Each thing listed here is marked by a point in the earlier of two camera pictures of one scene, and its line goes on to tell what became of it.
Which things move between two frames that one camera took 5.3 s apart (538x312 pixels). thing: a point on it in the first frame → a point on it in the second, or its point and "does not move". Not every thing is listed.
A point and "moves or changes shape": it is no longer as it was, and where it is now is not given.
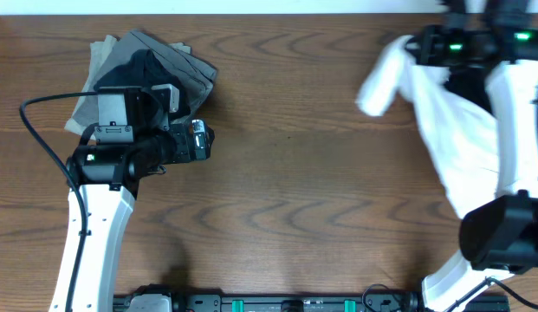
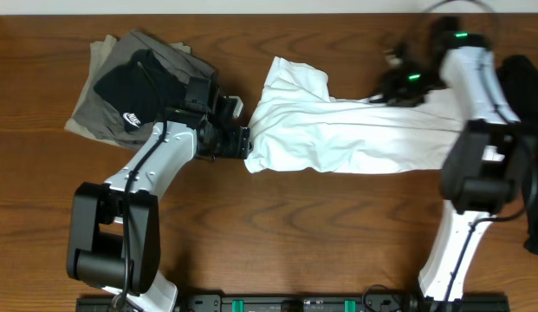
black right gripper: [430, 35] → [390, 92]
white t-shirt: [480, 158] moves or changes shape
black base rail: [313, 303] does not move
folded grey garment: [196, 75] does not move
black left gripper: [184, 153] → [240, 144]
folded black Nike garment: [144, 71] does not move
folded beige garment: [100, 52] does not move
